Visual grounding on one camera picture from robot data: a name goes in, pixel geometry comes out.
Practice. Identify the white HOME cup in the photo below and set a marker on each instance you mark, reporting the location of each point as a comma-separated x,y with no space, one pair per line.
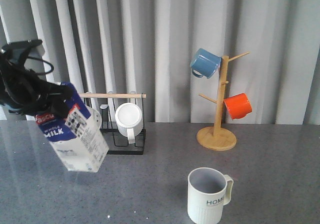
208,192

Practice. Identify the blue enamel mug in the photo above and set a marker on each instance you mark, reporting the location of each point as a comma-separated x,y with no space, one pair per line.
204,64

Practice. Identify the black wire mug rack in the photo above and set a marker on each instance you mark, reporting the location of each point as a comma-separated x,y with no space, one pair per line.
118,144

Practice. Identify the white ribbed mug on rack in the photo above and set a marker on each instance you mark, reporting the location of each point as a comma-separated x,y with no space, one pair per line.
129,120

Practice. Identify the wooden mug tree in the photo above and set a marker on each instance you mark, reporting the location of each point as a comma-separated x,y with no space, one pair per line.
216,137

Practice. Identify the Pascual whole milk carton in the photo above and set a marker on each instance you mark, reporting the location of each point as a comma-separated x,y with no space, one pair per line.
75,139

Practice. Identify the grey pleated curtain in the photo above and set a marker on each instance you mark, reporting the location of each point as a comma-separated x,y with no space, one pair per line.
145,46

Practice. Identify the white smiley mug on rack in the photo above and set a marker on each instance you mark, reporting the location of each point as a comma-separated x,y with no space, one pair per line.
96,117

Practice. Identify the orange enamel mug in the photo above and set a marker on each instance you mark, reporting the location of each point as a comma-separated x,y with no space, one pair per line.
238,106

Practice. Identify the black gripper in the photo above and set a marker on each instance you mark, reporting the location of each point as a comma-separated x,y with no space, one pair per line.
19,85

